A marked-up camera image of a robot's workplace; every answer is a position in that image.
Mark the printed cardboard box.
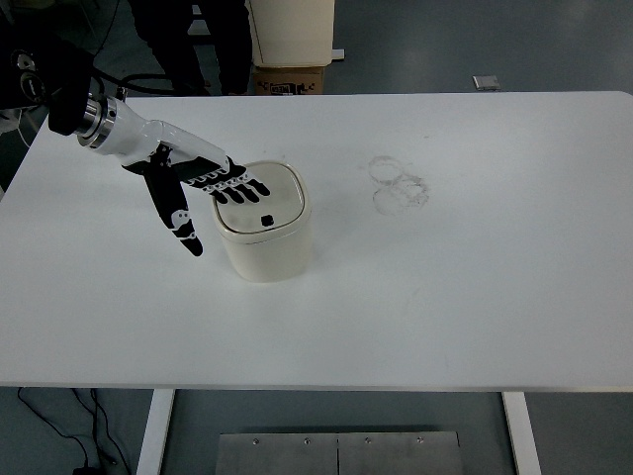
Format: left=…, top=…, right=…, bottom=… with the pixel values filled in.
left=252, top=64, right=327, bottom=95

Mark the black floor cable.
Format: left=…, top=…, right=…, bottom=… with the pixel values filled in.
left=16, top=386, right=131, bottom=475

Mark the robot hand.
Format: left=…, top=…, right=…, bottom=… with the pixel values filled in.
left=97, top=100, right=272, bottom=258

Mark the white table leg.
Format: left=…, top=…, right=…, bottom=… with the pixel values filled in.
left=135, top=389, right=176, bottom=475
left=500, top=392, right=543, bottom=475

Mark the cream plastic trash bin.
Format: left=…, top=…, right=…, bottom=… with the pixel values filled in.
left=212, top=160, right=315, bottom=284

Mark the grey metal plate with screws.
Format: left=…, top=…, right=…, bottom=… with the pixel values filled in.
left=218, top=432, right=340, bottom=475
left=336, top=430, right=462, bottom=475

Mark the person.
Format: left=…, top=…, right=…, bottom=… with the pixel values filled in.
left=129, top=0, right=254, bottom=96

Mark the large cream cabinet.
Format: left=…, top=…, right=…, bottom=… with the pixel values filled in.
left=245, top=0, right=336, bottom=68

